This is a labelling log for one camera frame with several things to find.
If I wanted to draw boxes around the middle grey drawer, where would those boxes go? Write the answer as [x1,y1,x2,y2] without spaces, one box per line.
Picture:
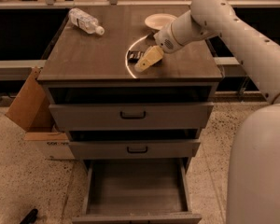
[69,139,200,160]

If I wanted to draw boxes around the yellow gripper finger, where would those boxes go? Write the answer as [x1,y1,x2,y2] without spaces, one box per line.
[134,46,164,72]

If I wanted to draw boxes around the bottom grey open drawer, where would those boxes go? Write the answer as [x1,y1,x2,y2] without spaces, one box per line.
[72,158,202,224]

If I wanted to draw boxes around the grey drawer cabinet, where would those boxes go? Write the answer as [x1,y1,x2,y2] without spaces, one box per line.
[37,5,224,224]

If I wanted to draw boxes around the black object on floor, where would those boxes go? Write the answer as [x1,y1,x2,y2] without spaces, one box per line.
[20,209,38,224]

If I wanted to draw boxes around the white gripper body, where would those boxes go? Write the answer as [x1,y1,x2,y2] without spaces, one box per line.
[153,23,179,54]

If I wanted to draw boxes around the clear plastic water bottle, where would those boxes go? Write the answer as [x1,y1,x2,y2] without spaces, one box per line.
[68,8,105,35]

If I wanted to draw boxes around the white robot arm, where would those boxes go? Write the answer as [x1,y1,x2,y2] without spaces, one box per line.
[135,0,280,224]

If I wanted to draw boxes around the white paper bowl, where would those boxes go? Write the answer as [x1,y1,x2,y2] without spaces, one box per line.
[145,13,176,31]

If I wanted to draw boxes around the top grey drawer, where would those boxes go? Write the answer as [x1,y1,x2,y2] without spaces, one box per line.
[49,102,213,131]

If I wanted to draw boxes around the open cardboard box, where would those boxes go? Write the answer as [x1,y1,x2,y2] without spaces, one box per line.
[6,67,74,160]

